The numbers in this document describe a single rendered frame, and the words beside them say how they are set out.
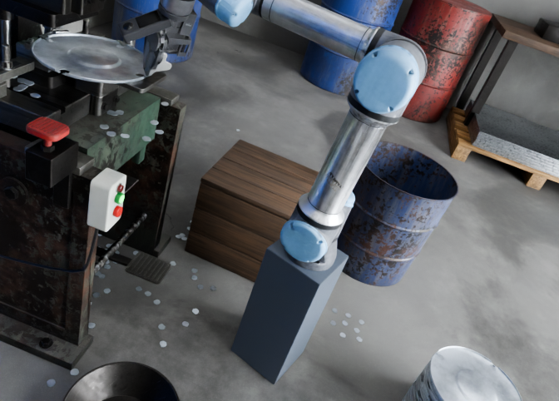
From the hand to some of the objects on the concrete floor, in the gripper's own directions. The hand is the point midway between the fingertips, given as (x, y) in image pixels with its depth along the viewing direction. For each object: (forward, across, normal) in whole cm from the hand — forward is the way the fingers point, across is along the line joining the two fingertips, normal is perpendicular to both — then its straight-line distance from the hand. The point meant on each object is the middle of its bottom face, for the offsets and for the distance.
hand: (145, 71), depth 124 cm
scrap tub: (+71, -38, -109) cm, 136 cm away
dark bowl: (+60, -70, +13) cm, 93 cm away
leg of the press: (+79, -15, +47) cm, 93 cm away
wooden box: (+78, -18, -58) cm, 98 cm away
